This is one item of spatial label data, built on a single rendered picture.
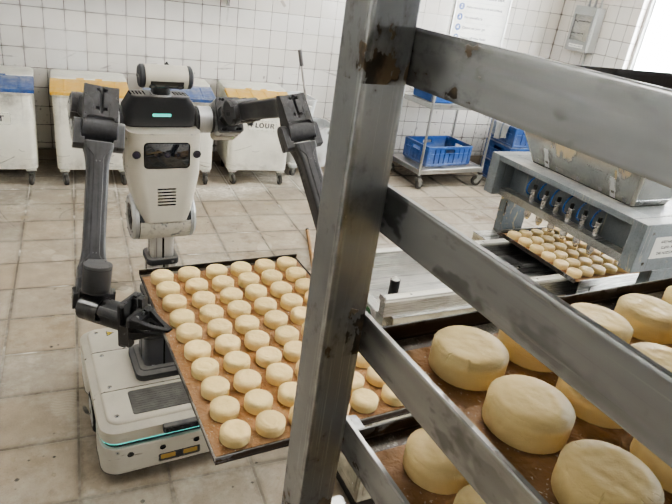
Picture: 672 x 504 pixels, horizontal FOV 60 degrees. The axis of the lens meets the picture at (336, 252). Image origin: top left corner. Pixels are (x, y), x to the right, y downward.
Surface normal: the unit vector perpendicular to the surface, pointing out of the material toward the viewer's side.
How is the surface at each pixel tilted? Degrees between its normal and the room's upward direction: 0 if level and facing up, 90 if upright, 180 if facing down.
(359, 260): 90
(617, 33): 90
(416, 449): 0
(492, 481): 90
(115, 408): 0
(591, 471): 0
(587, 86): 90
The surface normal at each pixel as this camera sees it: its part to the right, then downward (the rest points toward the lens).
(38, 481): 0.13, -0.90
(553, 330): -0.88, 0.09
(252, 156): 0.32, 0.49
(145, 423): 0.35, -0.54
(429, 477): -0.44, 0.33
